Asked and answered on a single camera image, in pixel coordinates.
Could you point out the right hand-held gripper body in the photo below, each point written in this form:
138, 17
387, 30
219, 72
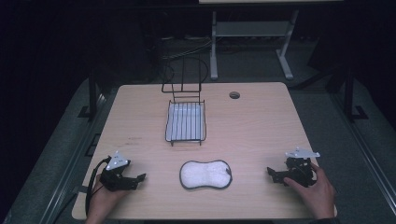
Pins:
299, 169

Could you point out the white metal stand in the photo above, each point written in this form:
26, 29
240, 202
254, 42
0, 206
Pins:
249, 29

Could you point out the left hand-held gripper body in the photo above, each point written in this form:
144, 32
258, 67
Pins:
115, 161

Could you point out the white ribbed tray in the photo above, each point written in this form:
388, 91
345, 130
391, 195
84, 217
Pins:
186, 121

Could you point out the white sponge with dark edge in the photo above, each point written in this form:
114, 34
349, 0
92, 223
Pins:
205, 174

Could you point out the black stand post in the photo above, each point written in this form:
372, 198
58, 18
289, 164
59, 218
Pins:
350, 96
92, 93

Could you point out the person's right hand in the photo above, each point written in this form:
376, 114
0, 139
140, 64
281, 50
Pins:
317, 193

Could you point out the person's left hand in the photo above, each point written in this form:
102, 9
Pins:
106, 202

